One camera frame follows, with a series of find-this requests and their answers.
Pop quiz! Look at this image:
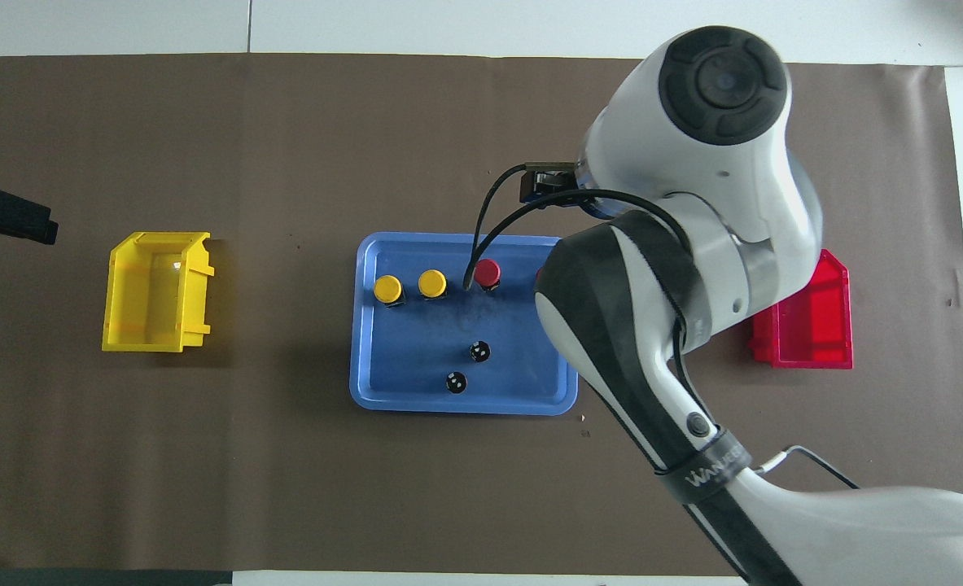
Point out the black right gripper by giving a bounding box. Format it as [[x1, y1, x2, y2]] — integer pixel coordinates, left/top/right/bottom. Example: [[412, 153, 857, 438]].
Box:
[[519, 161, 580, 206]]

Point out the yellow plastic bin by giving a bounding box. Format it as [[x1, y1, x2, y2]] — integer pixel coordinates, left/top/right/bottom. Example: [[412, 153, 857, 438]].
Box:
[[102, 231, 215, 353]]

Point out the blue plastic tray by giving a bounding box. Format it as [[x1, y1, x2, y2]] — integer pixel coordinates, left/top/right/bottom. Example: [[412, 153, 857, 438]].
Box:
[[349, 232, 580, 417]]

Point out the red plastic bin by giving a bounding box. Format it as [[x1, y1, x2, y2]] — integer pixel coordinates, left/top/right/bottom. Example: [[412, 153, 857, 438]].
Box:
[[746, 248, 854, 370]]

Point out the brown paper table mat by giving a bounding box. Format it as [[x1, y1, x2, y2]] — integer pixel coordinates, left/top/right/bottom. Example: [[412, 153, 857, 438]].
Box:
[[0, 53, 963, 575]]

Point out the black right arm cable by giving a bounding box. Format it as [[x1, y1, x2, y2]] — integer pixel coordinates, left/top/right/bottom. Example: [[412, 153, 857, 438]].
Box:
[[463, 163, 860, 489]]

